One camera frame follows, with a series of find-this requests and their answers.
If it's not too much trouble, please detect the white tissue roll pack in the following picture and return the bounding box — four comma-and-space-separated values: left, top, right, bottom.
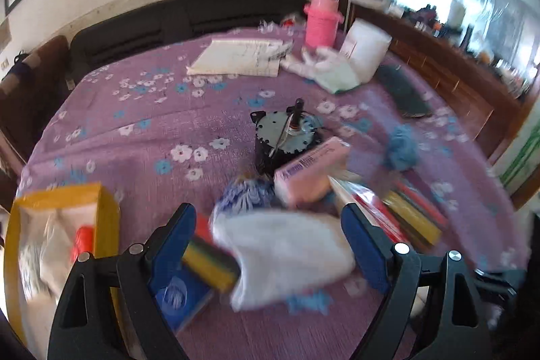
340, 18, 393, 82

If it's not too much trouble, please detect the pink bottle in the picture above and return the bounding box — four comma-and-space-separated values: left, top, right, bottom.
303, 0, 344, 49

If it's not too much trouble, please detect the blue white plastic bag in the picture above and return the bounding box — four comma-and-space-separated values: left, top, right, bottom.
211, 174, 281, 226

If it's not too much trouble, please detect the white green printed bag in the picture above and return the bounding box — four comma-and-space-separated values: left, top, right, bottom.
498, 124, 540, 192

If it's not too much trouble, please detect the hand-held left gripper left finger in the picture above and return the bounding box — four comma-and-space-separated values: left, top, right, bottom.
47, 203, 199, 360

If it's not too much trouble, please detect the white paper roll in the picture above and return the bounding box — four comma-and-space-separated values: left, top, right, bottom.
447, 0, 467, 27

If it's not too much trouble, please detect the red plastic bag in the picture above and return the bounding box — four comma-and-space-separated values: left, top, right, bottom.
71, 226, 94, 264

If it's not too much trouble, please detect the blue towel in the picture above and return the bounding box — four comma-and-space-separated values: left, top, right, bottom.
382, 124, 423, 171

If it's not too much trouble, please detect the white green cloth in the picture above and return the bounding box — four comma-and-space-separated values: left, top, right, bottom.
280, 46, 363, 95

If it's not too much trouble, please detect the yellow cardboard box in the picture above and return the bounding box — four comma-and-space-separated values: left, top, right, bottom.
3, 182, 124, 344

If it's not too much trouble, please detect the brown armchair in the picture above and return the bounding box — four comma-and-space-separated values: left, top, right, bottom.
0, 35, 72, 175

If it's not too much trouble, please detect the white notebook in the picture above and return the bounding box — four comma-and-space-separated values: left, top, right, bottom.
186, 37, 294, 77

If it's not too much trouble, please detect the blue tissue pack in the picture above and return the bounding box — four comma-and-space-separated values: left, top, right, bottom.
154, 259, 216, 333

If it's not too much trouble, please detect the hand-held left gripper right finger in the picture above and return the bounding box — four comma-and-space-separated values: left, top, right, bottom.
341, 203, 496, 360

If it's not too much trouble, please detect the black electric motor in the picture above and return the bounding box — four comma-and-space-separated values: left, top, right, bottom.
250, 99, 325, 177

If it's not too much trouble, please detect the wooden sideboard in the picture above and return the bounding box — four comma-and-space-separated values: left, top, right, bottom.
350, 3, 532, 162

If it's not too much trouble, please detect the black sofa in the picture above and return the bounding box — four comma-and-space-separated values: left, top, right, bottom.
70, 0, 308, 78

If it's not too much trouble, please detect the striped sponge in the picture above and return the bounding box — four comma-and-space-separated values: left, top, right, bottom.
181, 217, 241, 293

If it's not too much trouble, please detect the pink tissue packet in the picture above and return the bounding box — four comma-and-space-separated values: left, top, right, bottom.
273, 136, 352, 206

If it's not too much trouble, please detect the pack of colourful sponges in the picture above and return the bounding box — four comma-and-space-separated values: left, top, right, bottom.
329, 174, 450, 255

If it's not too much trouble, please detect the dark green cloth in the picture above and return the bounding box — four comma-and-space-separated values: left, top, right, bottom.
375, 65, 433, 119

